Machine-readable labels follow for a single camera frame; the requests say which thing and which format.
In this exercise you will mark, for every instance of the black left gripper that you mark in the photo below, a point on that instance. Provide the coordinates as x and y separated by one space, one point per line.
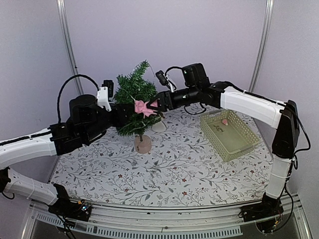
120 118

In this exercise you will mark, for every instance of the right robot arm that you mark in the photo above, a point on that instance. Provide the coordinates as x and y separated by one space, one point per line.
281 117

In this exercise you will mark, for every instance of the left aluminium frame post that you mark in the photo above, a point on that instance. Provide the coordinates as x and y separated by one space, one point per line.
61 8

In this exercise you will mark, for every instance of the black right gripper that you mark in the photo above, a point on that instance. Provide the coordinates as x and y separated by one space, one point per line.
162 99

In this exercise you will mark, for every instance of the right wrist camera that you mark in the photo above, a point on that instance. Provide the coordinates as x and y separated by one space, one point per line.
166 81

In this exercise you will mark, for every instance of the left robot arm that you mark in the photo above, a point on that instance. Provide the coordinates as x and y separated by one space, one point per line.
56 140

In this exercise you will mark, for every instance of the pink bow ornament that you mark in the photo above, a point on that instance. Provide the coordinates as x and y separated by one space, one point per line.
141 108

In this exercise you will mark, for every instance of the right aluminium frame post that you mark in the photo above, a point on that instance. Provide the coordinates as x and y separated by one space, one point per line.
262 46

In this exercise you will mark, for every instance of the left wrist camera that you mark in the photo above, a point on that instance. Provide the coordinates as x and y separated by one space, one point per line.
104 93

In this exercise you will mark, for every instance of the aluminium frame post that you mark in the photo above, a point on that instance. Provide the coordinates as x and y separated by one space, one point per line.
262 46
61 8

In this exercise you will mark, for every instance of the small green christmas tree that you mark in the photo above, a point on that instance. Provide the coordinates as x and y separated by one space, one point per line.
137 99

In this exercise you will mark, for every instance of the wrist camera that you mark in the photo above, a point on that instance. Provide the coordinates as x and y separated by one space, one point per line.
166 81
104 93

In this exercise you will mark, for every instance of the pale round tree base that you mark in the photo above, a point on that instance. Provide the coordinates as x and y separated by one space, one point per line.
143 144

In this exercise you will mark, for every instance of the cream perforated plastic basket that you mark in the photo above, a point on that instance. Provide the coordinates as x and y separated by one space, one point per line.
236 140

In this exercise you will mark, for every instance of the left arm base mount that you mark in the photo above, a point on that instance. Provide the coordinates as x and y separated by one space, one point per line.
64 207

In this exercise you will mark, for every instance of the floral patterned table mat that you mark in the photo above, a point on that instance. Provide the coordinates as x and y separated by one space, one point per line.
181 170

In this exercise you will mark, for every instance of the front aluminium rail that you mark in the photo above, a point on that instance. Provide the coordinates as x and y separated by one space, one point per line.
112 221

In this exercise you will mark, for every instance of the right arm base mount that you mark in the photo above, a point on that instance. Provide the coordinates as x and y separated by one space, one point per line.
267 209

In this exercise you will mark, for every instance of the gold berry sprig ornament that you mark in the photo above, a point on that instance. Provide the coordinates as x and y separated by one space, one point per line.
218 128

